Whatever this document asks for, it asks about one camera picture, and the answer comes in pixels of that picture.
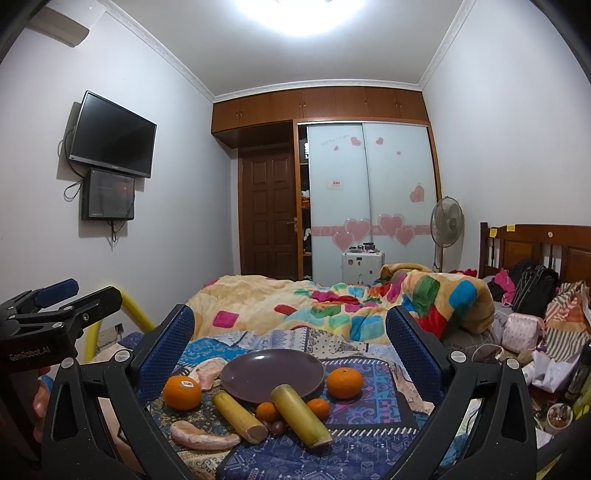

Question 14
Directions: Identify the pink pomelo segment front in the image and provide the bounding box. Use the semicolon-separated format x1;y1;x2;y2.
169;420;240;451

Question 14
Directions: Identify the pink pomelo segment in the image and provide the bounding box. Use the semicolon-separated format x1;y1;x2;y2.
188;357;228;391
169;420;240;451

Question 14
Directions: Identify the large orange with sticker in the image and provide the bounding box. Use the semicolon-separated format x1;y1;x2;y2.
161;375;201;411

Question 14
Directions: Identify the yellow sugarcane piece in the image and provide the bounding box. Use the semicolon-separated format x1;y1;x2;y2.
270;384;332;449
212;391;269;445

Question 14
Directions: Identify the person's left hand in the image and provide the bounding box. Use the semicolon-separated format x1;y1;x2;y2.
32;378;50;443

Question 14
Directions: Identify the pink quilted bag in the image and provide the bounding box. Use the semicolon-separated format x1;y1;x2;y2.
501;313;544;353

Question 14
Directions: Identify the striped cloth bag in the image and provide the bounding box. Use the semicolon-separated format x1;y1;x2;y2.
543;280;590;362

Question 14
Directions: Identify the pink pomelo segment back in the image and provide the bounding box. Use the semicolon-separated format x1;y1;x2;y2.
188;357;228;391

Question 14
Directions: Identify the black backpack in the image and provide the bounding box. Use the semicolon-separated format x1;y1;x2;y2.
510;260;560;318

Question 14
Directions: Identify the large orange right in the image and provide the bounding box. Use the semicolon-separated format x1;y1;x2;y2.
325;367;363;400

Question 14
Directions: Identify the purple round plate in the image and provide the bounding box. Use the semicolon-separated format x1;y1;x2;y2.
221;349;325;404

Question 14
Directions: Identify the small tangerine right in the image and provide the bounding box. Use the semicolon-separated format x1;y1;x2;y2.
307;398;331;420

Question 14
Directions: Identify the small tangerine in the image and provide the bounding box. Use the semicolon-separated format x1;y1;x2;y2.
256;402;280;424
307;398;331;420

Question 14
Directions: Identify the small tangerine left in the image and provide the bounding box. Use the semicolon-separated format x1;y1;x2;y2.
256;402;280;424

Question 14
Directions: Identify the small dark red grape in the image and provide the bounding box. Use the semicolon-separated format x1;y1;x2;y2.
269;421;286;437

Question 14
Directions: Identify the blue patterned patchwork cloth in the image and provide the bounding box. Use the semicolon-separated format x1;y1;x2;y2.
117;326;468;480

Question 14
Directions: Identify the wooden bed headboard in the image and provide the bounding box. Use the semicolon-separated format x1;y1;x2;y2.
478;222;591;286

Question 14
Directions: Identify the standing electric fan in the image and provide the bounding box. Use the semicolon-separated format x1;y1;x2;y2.
430;196;465;272

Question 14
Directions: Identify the white small cabinet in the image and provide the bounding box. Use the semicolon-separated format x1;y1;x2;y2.
342;242;385;285

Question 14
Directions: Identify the colourful squares yellow quilt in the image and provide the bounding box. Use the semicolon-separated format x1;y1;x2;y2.
188;263;495;344

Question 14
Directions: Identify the brown wooden door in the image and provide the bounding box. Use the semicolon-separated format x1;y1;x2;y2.
238;145;297;280

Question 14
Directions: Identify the white air conditioner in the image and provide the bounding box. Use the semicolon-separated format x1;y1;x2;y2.
27;0;106;48

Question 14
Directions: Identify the wardrobe with heart stickers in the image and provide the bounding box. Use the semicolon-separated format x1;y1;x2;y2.
211;86;441;285

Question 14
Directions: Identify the yellow foam padded rail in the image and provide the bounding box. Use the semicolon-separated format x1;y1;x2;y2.
83;289;155;363

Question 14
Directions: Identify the small black wall monitor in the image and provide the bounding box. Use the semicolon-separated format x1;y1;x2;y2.
81;169;135;221

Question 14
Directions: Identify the black wall television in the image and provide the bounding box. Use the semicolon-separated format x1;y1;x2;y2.
67;90;157;178

